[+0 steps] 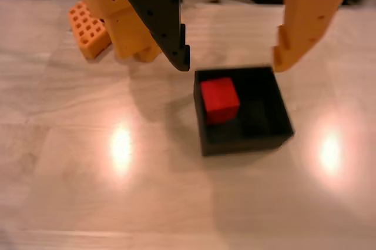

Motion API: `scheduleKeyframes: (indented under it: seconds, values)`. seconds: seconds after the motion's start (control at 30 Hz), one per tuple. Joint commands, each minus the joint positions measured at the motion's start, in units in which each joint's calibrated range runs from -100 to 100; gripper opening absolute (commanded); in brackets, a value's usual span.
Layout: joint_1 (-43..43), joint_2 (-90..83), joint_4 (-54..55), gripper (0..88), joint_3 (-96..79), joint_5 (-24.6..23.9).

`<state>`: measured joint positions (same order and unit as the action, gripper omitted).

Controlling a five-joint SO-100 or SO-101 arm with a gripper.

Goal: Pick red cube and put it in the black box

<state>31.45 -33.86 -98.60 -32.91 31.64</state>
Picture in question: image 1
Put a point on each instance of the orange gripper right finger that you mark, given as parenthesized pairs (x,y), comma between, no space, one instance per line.
(305,11)

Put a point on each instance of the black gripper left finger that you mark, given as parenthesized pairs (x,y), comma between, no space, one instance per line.
(158,11)

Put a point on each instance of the red wooden cube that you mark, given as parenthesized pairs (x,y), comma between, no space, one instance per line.
(220,100)

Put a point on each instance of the black open box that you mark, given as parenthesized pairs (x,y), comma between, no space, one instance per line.
(276,132)

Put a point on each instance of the orange gridded printed block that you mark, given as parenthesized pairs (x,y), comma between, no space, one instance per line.
(88,30)

